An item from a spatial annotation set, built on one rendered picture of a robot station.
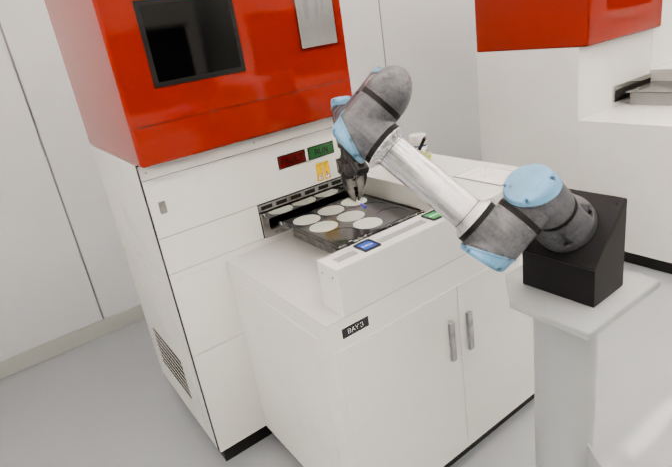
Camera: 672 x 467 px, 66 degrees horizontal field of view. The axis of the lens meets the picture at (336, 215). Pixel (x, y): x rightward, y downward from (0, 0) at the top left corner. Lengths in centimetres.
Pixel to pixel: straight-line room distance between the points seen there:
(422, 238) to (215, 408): 105
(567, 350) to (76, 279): 264
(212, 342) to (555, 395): 114
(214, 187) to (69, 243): 160
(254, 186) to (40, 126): 157
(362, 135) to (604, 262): 65
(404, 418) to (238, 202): 89
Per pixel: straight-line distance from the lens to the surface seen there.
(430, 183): 123
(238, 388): 211
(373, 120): 124
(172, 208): 176
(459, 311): 171
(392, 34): 417
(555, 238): 135
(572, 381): 157
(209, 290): 189
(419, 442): 183
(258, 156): 185
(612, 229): 138
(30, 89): 313
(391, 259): 143
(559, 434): 169
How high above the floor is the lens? 155
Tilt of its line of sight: 20 degrees down
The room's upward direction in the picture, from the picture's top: 9 degrees counter-clockwise
